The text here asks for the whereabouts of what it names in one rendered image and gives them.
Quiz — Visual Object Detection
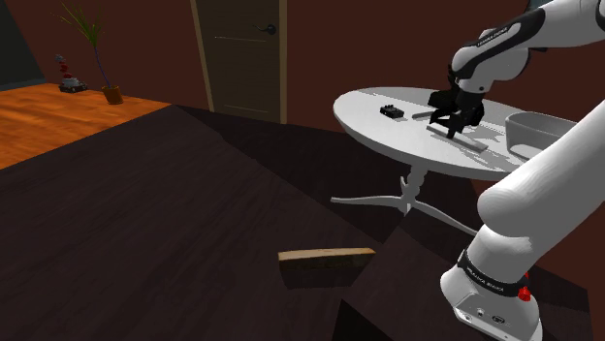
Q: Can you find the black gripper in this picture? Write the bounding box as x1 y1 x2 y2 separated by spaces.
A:
427 87 486 140

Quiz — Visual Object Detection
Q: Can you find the long grey flat bar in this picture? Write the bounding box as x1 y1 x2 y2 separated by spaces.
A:
426 123 490 154

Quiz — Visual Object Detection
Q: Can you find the small black box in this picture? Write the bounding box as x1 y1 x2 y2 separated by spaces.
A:
379 104 405 120

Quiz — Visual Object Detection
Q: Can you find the white tub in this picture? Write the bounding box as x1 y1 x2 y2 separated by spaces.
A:
503 110 579 162

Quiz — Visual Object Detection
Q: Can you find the dark robot stand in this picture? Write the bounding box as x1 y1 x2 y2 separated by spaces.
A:
332 225 593 341

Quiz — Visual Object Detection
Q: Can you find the brown wooden block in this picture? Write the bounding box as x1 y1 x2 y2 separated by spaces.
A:
276 246 377 291

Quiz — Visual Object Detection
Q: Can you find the dark wooden door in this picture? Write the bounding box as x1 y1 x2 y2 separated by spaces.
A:
189 0 289 125

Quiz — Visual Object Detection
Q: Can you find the potted green plant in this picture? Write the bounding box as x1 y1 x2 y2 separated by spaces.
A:
55 2 125 107

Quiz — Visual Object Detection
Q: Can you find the round white pedestal table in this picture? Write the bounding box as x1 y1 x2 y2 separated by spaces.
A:
330 86 581 237

